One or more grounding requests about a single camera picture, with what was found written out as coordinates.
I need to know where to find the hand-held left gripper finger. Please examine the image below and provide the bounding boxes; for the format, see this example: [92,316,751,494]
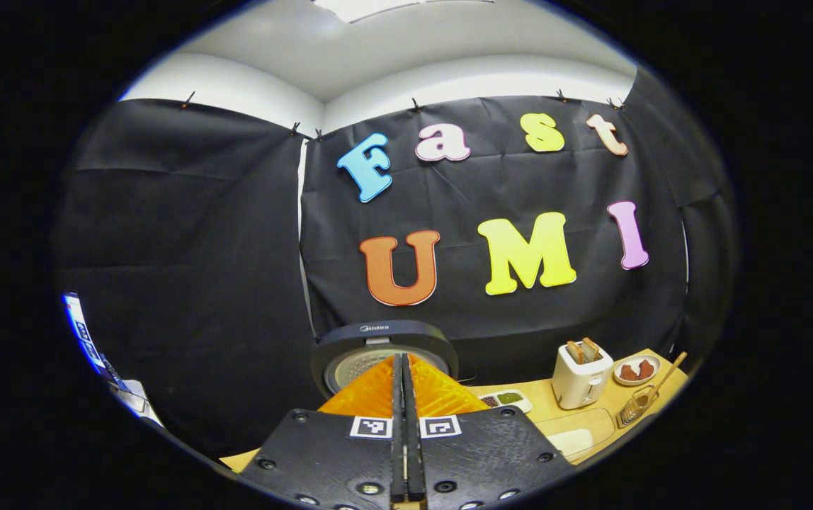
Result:
[240,353,407,510]
[404,353,577,510]

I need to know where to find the dark grey rice cooker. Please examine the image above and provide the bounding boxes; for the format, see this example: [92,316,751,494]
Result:
[309,320,460,399]

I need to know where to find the clear plastic rice container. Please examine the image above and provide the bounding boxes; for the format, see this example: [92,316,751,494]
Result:
[534,407,616,463]

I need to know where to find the open laptop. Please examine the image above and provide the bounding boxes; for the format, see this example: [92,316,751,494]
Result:
[63,293,120,387]

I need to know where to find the white divided bean dish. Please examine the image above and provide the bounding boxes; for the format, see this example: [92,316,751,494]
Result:
[479,390,532,414]

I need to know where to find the white toaster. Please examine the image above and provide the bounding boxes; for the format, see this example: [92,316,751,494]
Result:
[552,344,614,410]

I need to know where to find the white round plate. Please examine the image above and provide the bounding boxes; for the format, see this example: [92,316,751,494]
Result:
[613,354,661,387]

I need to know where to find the crumpled white papers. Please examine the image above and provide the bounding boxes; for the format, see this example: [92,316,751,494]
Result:
[116,379,164,427]

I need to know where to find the black backdrop cloth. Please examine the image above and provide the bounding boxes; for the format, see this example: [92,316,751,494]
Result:
[52,67,740,461]

